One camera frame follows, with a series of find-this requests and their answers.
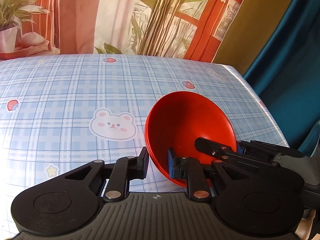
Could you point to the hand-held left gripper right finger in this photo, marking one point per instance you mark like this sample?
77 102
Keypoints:
171 163

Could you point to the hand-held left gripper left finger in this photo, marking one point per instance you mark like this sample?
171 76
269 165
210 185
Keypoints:
143 163

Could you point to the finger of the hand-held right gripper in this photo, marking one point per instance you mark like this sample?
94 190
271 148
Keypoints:
207 146
242 148

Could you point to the red bowl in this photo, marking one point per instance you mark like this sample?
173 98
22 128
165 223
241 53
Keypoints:
172 183
146 135
190 120

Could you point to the blue curtain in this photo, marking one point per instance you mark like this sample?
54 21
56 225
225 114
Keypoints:
287 55

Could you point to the plaid printed tablecloth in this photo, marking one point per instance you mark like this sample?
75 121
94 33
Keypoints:
62 92

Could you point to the printed room backdrop cloth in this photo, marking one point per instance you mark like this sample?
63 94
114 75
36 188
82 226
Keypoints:
112 17

